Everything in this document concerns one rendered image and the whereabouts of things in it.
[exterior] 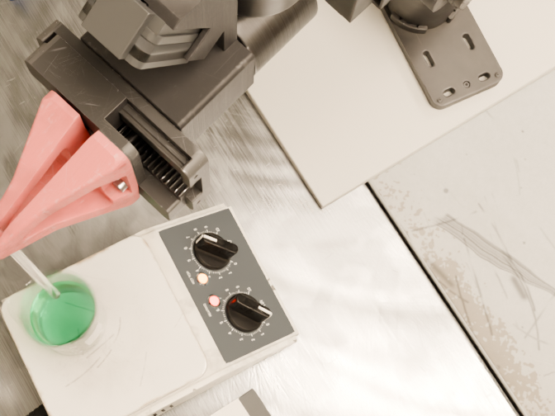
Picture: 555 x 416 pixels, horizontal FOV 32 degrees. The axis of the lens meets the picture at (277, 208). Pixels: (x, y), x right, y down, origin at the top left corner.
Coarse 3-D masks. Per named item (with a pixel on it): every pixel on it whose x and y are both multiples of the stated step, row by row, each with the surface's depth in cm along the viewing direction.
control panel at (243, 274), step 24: (216, 216) 78; (168, 240) 75; (192, 240) 76; (240, 240) 78; (192, 264) 75; (240, 264) 77; (192, 288) 74; (216, 288) 75; (240, 288) 76; (264, 288) 77; (216, 312) 74; (216, 336) 73; (240, 336) 74; (264, 336) 75
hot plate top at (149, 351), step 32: (96, 256) 72; (128, 256) 72; (96, 288) 71; (128, 288) 71; (160, 288) 72; (128, 320) 71; (160, 320) 71; (32, 352) 70; (96, 352) 70; (128, 352) 70; (160, 352) 70; (192, 352) 70; (64, 384) 69; (96, 384) 70; (128, 384) 70; (160, 384) 70
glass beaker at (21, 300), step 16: (48, 272) 65; (64, 272) 65; (32, 288) 65; (16, 304) 64; (96, 304) 64; (16, 320) 64; (96, 320) 65; (32, 336) 64; (80, 336) 63; (96, 336) 68; (64, 352) 68; (80, 352) 69
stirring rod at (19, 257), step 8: (0, 232) 44; (16, 256) 48; (24, 256) 50; (24, 264) 50; (32, 264) 52; (32, 272) 53; (40, 272) 54; (40, 280) 55; (48, 280) 57; (48, 288) 57; (56, 296) 60
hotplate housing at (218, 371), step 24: (192, 216) 78; (168, 264) 74; (0, 312) 73; (192, 312) 73; (288, 336) 77; (216, 360) 72; (240, 360) 73; (192, 384) 72; (216, 384) 77; (144, 408) 71; (168, 408) 75
